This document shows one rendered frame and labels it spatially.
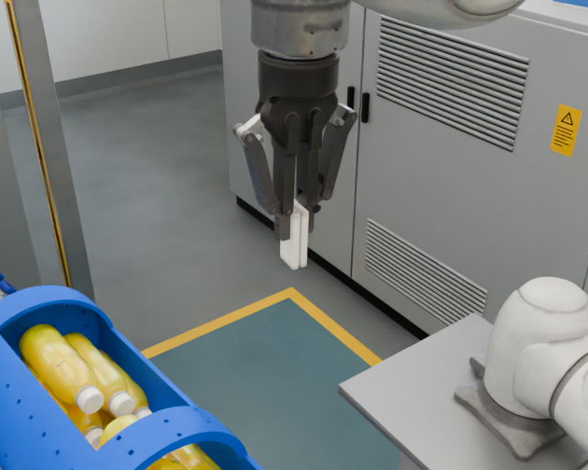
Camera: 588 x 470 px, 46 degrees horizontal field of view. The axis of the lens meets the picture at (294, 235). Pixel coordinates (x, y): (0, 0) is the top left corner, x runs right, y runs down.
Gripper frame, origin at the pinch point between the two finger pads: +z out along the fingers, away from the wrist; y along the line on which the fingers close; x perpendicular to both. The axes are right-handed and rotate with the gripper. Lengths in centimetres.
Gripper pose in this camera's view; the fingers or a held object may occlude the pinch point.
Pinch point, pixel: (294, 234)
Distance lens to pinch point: 73.7
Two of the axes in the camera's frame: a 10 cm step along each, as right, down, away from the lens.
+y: 8.7, -2.5, 4.3
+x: -4.9, -4.7, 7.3
